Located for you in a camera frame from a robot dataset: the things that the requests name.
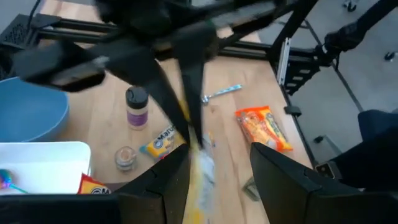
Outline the dark blue chair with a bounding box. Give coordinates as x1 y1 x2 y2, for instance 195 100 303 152
331 108 398 192

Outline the silver mounting bracket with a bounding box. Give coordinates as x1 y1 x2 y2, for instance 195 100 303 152
277 36 292 86

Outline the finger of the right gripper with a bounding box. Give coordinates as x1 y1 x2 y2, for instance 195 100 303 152
108 57 191 147
181 60 206 149

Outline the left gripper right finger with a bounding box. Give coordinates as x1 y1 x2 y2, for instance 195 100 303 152
249 142 358 224

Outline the red ramen packet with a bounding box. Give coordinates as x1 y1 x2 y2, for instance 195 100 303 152
76 172 113 195

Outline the silver spoon light blue handle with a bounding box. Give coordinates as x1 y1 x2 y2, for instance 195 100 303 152
201 83 244 105

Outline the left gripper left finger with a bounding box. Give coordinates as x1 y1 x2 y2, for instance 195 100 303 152
114 142 191 224

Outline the blue bowl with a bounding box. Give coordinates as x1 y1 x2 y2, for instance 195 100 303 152
0 77 70 143

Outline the small clear glass jar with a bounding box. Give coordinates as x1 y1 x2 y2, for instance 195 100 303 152
114 146 139 172

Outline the yellow ramen packet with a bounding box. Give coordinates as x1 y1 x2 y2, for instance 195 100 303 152
182 99 218 224

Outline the purple label spice jar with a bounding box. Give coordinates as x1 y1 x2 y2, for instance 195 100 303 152
125 86 150 131

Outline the reduced sodium ramen packet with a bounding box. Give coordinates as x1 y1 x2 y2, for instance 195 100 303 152
139 124 185 161

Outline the white plastic bin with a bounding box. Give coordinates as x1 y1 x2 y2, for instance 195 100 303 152
0 141 92 195

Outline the orange ramen packet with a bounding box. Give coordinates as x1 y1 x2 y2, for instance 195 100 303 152
234 105 294 153

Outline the rainbow spoon blue handle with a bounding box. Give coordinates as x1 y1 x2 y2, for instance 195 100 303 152
0 168 29 195

